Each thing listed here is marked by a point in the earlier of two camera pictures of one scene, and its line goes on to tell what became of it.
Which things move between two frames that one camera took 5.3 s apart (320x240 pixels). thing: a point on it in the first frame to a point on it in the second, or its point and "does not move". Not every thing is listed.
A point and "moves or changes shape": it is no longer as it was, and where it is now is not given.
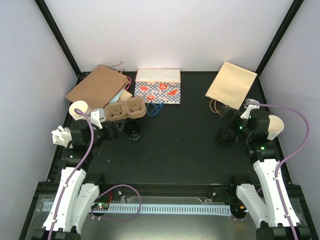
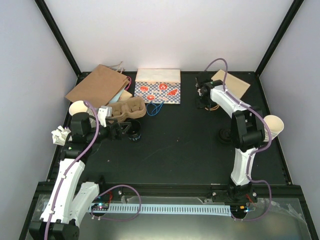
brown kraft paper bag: x=100 y=86 does not move
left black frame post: x=80 y=75 does not move
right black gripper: x=229 y=111 to x=199 y=104
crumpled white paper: x=61 y=136 does not move
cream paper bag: x=231 y=85 moves or changes shape
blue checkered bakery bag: x=156 y=86 does not move
